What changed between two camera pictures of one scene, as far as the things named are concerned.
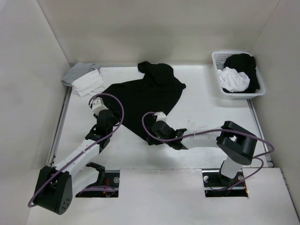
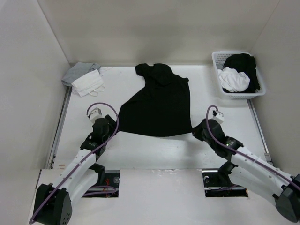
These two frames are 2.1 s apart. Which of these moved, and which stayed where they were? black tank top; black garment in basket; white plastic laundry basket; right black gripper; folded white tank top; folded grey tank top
Moved: right black gripper; black tank top
Stayed: white plastic laundry basket; folded grey tank top; folded white tank top; black garment in basket
